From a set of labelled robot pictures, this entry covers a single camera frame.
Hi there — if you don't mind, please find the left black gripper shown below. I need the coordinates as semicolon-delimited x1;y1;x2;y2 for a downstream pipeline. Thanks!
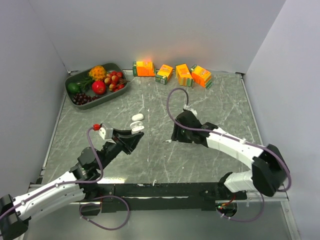
96;128;144;171

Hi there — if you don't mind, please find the white square charging case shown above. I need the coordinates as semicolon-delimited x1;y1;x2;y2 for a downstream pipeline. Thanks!
129;121;145;134

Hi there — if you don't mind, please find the white oval earbud case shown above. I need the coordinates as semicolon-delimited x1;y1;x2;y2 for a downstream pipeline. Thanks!
131;113;145;122

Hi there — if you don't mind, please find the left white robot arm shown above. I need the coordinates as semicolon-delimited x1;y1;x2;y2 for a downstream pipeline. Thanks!
0;129;144;240

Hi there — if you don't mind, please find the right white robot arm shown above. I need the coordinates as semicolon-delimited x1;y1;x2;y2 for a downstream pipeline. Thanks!
171;110;289;199

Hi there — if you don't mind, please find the red pomegranate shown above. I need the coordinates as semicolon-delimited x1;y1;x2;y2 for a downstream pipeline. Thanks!
91;80;106;95

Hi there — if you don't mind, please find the dark grape bunch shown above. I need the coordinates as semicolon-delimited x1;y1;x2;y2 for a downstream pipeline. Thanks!
71;93;100;106

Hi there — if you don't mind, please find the red cherry bunch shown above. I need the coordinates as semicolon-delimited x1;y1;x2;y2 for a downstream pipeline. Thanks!
103;71;129;92

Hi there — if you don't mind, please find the green leafy sprig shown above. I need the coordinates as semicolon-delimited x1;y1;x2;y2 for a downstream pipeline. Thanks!
76;76;94;93

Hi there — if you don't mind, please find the orange green box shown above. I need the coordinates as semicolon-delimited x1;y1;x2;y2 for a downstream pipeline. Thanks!
190;64;213;89
155;64;173;85
175;63;194;87
132;61;156;77

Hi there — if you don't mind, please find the orange spiky fruit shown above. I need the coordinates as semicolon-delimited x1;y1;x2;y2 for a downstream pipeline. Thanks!
88;65;107;81

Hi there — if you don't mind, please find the green lime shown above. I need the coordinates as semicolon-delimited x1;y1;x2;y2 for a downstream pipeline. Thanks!
67;82;81;95

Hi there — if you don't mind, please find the grey fruit tray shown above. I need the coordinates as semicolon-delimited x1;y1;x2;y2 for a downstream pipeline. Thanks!
64;62;130;110

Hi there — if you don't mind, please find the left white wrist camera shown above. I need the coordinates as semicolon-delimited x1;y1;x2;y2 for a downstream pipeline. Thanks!
93;123;114;141

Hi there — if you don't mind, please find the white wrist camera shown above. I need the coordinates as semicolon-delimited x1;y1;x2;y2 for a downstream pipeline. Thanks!
93;123;114;141
183;104;198;117

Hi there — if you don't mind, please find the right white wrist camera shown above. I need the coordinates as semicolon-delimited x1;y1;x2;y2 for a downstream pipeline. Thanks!
183;104;198;117

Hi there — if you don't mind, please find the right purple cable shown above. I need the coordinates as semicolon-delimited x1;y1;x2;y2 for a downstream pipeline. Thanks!
166;87;293;223

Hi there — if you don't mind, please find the purple cable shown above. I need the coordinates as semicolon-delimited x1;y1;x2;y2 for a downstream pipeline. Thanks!
166;87;293;223
0;126;131;231

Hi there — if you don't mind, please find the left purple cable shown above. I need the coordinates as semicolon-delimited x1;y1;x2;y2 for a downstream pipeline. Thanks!
0;126;131;231

